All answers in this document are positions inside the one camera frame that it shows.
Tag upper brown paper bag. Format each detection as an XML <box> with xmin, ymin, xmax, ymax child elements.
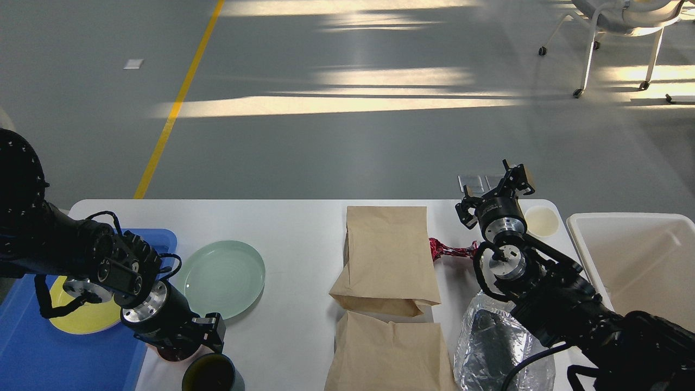
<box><xmin>329</xmin><ymin>206</ymin><xmax>441</xmax><ymax>317</ymax></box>

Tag pale green plate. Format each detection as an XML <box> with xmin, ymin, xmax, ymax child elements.
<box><xmin>174</xmin><ymin>240</ymin><xmax>266</xmax><ymax>320</ymax></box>

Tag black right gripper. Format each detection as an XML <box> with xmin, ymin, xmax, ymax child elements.
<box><xmin>455</xmin><ymin>159</ymin><xmax>536</xmax><ymax>243</ymax></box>

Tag lower brown paper bag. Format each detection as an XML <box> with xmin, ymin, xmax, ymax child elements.
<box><xmin>324</xmin><ymin>311</ymin><xmax>459</xmax><ymax>390</ymax></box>

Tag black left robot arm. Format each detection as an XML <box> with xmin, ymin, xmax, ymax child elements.
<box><xmin>1</xmin><ymin>129</ymin><xmax>226</xmax><ymax>362</ymax></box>

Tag white plastic bin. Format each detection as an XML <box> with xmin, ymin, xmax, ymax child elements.
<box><xmin>567</xmin><ymin>212</ymin><xmax>694</xmax><ymax>331</ymax></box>

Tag white chair on casters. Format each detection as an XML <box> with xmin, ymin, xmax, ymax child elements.
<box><xmin>537</xmin><ymin>1</ymin><xmax>685</xmax><ymax>99</ymax></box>

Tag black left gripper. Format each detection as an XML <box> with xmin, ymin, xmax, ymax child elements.
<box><xmin>120</xmin><ymin>280</ymin><xmax>226</xmax><ymax>362</ymax></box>

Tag yellow plate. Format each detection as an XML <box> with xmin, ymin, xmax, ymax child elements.
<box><xmin>49</xmin><ymin>276</ymin><xmax>121</xmax><ymax>336</ymax></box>

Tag red candy wrapper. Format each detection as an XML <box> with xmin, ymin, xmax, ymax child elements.
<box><xmin>428</xmin><ymin>237</ymin><xmax>479</xmax><ymax>262</ymax></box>

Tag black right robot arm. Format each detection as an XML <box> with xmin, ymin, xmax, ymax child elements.
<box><xmin>455</xmin><ymin>160</ymin><xmax>694</xmax><ymax>390</ymax></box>

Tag dark green mug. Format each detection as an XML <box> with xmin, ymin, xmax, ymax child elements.
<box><xmin>181</xmin><ymin>353</ymin><xmax>246</xmax><ymax>390</ymax></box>

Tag metal floor socket plates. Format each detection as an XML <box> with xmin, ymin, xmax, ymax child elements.
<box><xmin>458</xmin><ymin>175</ymin><xmax>504</xmax><ymax>194</ymax></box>

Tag brown paper bag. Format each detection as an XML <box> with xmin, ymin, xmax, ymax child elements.
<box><xmin>324</xmin><ymin>311</ymin><xmax>459</xmax><ymax>390</ymax></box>
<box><xmin>329</xmin><ymin>206</ymin><xmax>441</xmax><ymax>317</ymax></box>

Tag blue plastic tray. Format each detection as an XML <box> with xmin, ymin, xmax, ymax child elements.
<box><xmin>0</xmin><ymin>229</ymin><xmax>179</xmax><ymax>391</ymax></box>

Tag pink mug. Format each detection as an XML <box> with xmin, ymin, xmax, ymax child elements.
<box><xmin>156</xmin><ymin>346</ymin><xmax>205</xmax><ymax>364</ymax></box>

